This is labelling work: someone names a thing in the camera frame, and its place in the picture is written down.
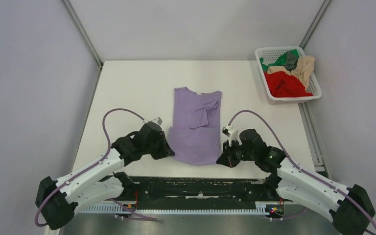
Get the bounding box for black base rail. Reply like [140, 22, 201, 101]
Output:
[116, 176, 280, 210]

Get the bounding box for white slotted cable duct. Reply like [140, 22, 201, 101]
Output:
[79, 202, 275, 216]

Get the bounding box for grey t shirt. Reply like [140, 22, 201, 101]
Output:
[283, 51, 299, 71]

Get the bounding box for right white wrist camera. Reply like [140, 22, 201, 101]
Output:
[222, 124, 241, 146]

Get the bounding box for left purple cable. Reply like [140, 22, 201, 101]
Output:
[34, 108, 158, 228]

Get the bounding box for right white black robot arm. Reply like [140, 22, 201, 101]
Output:
[216, 126, 376, 235]

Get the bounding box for white plastic basket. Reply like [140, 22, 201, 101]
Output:
[255, 46, 322, 104]

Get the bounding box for green t shirt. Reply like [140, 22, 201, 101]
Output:
[258, 49, 300, 73]

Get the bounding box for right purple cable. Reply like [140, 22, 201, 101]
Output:
[227, 110, 376, 235]

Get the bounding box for red t shirt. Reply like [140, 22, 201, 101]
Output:
[264, 71, 313, 98]

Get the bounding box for beige t shirt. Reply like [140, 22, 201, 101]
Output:
[268, 55, 315, 91]

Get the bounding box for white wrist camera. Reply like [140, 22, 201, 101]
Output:
[143, 117, 163, 126]
[222, 124, 241, 146]

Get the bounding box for purple cable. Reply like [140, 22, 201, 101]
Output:
[227, 110, 376, 235]
[34, 108, 158, 228]

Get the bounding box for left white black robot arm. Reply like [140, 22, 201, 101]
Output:
[35, 121, 174, 230]

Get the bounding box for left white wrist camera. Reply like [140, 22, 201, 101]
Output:
[143, 117, 163, 126]

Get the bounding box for purple t shirt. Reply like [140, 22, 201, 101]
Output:
[167, 87, 222, 165]

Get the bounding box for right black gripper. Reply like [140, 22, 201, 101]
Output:
[216, 138, 257, 168]

